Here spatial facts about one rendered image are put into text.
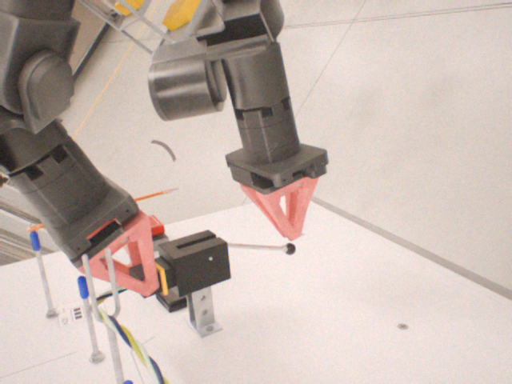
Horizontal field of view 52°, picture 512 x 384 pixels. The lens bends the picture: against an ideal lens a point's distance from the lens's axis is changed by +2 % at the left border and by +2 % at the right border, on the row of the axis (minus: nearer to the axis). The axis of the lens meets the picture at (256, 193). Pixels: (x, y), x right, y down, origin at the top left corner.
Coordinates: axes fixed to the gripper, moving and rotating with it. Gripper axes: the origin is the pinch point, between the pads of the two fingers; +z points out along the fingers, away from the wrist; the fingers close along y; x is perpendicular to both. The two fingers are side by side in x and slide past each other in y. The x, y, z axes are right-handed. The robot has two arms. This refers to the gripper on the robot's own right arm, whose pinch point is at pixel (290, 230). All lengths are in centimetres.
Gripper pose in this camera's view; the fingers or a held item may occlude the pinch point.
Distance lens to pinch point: 55.9
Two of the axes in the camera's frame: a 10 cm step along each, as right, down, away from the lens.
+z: 2.2, 8.9, 3.9
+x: 8.3, -3.9, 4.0
